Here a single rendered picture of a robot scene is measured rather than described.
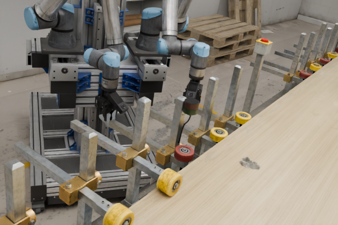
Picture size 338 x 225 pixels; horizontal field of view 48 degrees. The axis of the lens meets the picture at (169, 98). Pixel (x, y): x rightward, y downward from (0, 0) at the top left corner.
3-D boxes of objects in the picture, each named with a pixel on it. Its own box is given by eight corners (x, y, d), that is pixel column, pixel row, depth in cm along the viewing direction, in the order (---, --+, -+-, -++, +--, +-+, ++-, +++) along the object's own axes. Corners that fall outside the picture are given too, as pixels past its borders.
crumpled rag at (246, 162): (235, 162, 152) (237, 157, 151) (245, 156, 157) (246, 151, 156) (254, 173, 147) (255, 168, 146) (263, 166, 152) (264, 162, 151)
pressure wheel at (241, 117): (234, 137, 191) (239, 117, 186) (229, 129, 198) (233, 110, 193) (248, 137, 193) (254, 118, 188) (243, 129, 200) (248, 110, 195)
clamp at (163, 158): (154, 160, 159) (156, 150, 156) (173, 148, 169) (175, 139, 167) (165, 166, 156) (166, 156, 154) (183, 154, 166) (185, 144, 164)
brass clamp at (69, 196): (57, 197, 117) (57, 184, 115) (90, 178, 127) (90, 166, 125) (70, 207, 114) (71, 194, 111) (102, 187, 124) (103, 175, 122)
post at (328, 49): (319, 71, 362) (335, 22, 341) (320, 70, 364) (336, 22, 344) (322, 72, 360) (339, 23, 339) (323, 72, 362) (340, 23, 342)
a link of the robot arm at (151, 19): (138, 27, 223) (141, 4, 218) (160, 28, 227) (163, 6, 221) (141, 33, 213) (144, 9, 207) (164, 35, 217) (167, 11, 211)
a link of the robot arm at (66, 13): (78, 28, 204) (79, 3, 198) (57, 31, 194) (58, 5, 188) (64, 22, 210) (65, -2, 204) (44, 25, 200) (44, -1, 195)
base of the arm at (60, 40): (47, 39, 211) (47, 22, 206) (74, 40, 216) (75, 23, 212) (48, 48, 198) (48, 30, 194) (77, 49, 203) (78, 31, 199)
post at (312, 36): (292, 88, 304) (311, 31, 283) (294, 87, 306) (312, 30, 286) (297, 90, 302) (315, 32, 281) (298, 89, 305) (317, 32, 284)
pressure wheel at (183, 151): (167, 171, 157) (171, 148, 152) (178, 163, 163) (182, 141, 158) (182, 180, 153) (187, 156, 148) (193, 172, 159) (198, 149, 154)
